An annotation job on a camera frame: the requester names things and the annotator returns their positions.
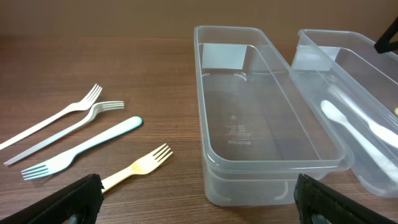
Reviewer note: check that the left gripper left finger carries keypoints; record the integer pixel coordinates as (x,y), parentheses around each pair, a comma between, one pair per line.
(82,199)

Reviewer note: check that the translucent bent plastic fork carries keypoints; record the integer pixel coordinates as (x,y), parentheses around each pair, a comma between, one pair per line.
(93,112)

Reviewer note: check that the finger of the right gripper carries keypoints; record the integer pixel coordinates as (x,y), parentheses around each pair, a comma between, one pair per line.
(384,43)

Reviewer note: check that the white spoon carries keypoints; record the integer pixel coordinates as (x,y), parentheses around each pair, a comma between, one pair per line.
(334,114)
(378,130)

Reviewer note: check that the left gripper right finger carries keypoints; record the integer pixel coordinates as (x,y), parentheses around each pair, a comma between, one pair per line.
(318,203)

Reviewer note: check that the white plastic fork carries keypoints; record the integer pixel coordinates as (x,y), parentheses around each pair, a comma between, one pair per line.
(82,105)

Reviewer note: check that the clear plastic container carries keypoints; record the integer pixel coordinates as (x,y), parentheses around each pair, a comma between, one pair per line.
(349,60)
(258,132)

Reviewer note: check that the right clear plastic container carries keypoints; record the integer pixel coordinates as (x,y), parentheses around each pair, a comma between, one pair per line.
(349,60)

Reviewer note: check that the light blue plastic fork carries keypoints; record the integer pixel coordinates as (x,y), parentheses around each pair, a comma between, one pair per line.
(63,160)

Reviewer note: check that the cream yellow plastic fork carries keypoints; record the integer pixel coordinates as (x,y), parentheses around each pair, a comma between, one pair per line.
(143,166)

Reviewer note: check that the left clear plastic container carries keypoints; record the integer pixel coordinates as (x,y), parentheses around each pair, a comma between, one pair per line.
(258,132)

